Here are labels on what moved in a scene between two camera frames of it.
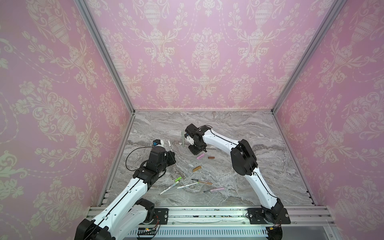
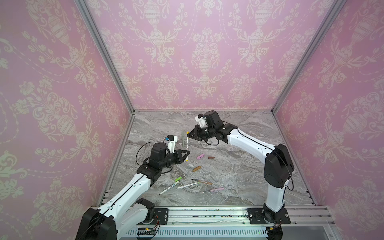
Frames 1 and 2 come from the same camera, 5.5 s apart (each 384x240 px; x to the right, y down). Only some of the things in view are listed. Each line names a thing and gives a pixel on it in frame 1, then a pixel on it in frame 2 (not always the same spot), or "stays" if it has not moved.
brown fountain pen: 203,182 stays
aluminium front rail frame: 307,218 stays
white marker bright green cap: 176,181 stays
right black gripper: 196,147 to 199,132
